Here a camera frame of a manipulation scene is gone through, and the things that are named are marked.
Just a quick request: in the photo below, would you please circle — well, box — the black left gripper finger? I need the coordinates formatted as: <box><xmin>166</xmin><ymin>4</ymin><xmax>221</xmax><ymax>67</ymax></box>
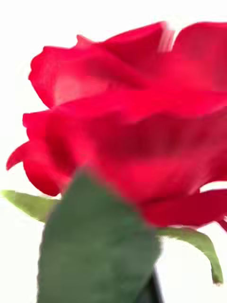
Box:
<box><xmin>139</xmin><ymin>271</ymin><xmax>165</xmax><ymax>303</ymax></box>

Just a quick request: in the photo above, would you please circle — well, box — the red rose with green stem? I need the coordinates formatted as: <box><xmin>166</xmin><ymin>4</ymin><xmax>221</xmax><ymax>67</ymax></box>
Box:
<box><xmin>0</xmin><ymin>21</ymin><xmax>227</xmax><ymax>303</ymax></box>

